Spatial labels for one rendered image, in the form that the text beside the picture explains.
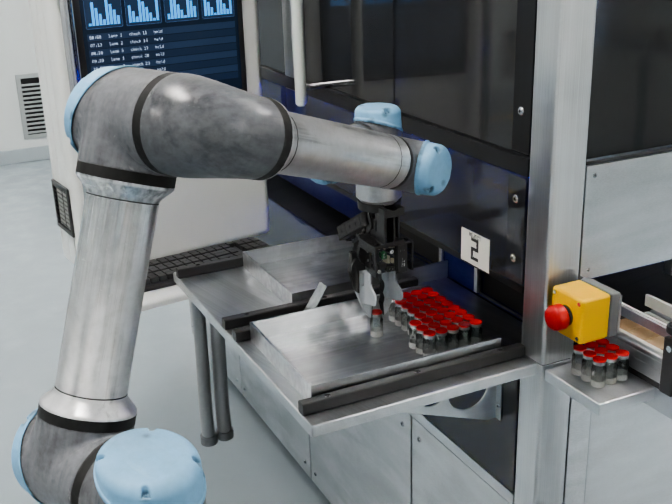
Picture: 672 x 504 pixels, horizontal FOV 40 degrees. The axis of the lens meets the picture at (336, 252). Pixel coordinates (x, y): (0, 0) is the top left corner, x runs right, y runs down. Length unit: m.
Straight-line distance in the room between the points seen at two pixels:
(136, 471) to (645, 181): 0.91
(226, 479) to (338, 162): 1.82
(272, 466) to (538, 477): 1.38
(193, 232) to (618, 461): 1.13
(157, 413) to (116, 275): 2.15
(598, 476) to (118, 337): 0.95
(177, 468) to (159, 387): 2.34
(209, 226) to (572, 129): 1.13
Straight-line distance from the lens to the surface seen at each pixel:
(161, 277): 2.07
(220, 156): 1.00
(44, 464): 1.14
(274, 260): 1.95
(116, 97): 1.05
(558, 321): 1.39
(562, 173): 1.41
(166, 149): 1.00
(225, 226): 2.30
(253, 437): 3.01
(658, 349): 1.49
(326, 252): 1.99
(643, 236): 1.56
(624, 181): 1.50
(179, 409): 3.22
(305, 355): 1.54
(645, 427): 1.75
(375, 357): 1.52
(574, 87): 1.39
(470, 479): 1.81
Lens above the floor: 1.57
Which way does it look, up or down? 20 degrees down
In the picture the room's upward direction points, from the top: 2 degrees counter-clockwise
